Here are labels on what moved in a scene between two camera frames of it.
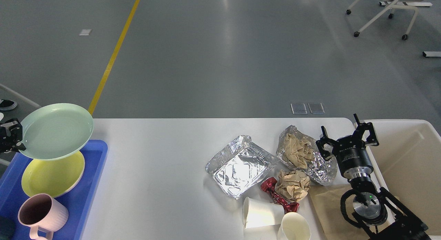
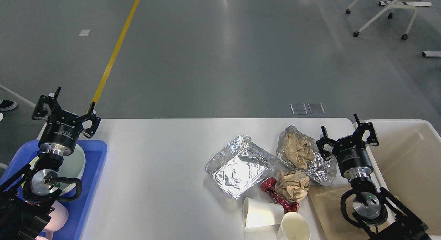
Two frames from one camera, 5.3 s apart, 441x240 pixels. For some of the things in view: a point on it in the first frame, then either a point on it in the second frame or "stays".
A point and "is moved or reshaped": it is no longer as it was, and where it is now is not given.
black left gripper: (11, 133) -> (60, 136)
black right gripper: (351, 153) stays
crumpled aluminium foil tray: (320, 170) stays
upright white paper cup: (294, 227) stays
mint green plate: (56, 131) is moved or reshaped
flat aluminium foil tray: (239, 165) stays
